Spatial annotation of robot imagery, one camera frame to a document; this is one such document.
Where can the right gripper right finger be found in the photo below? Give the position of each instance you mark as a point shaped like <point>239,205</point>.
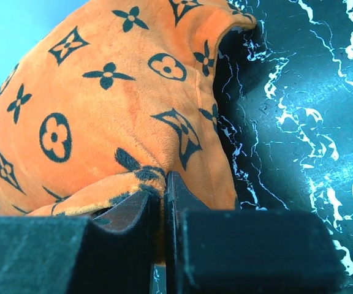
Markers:
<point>213,251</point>

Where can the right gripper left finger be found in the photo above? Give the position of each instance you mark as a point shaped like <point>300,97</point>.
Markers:
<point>110,254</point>

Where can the orange patterned pillowcase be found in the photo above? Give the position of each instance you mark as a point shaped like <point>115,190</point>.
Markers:
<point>114,98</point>

